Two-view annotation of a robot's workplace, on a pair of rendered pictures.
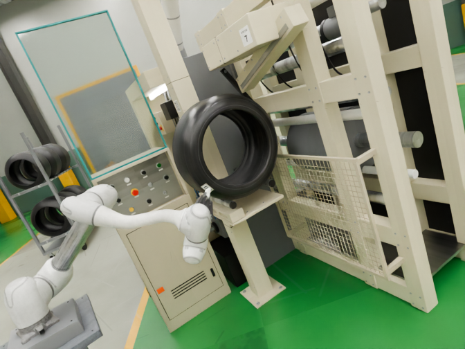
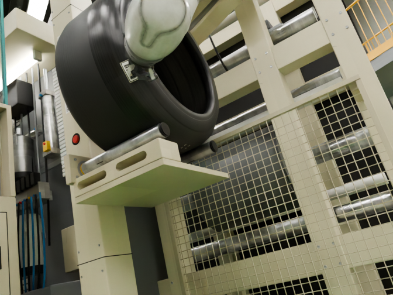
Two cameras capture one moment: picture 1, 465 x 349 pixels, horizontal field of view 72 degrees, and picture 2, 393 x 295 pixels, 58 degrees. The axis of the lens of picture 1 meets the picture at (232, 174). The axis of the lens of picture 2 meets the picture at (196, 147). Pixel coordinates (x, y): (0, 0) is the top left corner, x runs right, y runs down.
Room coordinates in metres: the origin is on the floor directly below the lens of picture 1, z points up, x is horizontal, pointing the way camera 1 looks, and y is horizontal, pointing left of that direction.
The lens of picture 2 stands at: (0.93, 0.58, 0.49)
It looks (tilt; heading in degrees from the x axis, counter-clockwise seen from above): 20 degrees up; 321
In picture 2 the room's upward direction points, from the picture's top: 14 degrees counter-clockwise
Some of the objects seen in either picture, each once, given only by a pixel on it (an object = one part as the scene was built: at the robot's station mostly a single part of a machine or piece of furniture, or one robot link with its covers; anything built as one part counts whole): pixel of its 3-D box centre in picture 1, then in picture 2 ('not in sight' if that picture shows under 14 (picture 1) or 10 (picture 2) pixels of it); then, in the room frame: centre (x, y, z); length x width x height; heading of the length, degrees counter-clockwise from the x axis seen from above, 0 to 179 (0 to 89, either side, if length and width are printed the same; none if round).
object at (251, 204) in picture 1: (245, 204); (155, 187); (1.91, 0.00, 0.80); 0.37 x 0.36 x 0.02; 112
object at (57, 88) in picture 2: not in sight; (65, 119); (2.21, 0.17, 1.19); 0.05 x 0.04 x 0.48; 112
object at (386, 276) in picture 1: (313, 207); (269, 212); (1.82, -0.40, 0.65); 0.90 x 0.02 x 0.70; 22
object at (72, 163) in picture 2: not in sight; (113, 175); (2.08, 0.06, 0.90); 0.40 x 0.03 x 0.10; 112
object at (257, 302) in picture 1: (261, 289); not in sight; (2.14, 0.11, 0.01); 0.27 x 0.27 x 0.02; 22
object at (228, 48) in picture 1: (243, 41); not in sight; (1.91, -0.33, 1.71); 0.61 x 0.25 x 0.15; 22
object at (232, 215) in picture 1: (224, 209); (124, 171); (1.86, 0.12, 0.83); 0.36 x 0.09 x 0.06; 22
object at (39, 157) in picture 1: (55, 190); not in sight; (5.27, 2.80, 0.96); 1.30 x 0.62 x 1.92; 2
